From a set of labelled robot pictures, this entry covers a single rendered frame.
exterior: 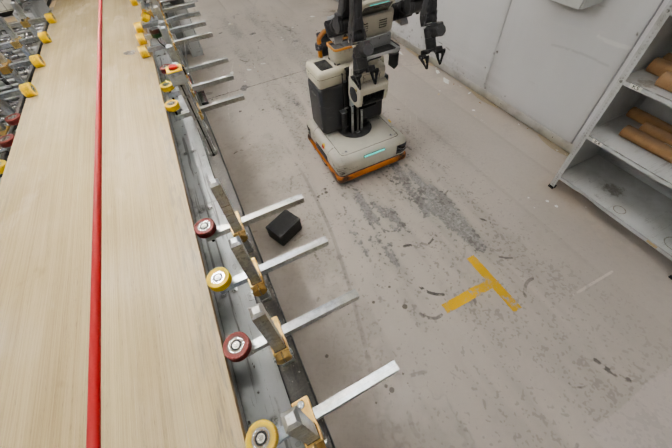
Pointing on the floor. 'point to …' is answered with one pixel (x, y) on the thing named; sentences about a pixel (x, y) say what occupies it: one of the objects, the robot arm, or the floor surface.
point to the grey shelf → (659, 38)
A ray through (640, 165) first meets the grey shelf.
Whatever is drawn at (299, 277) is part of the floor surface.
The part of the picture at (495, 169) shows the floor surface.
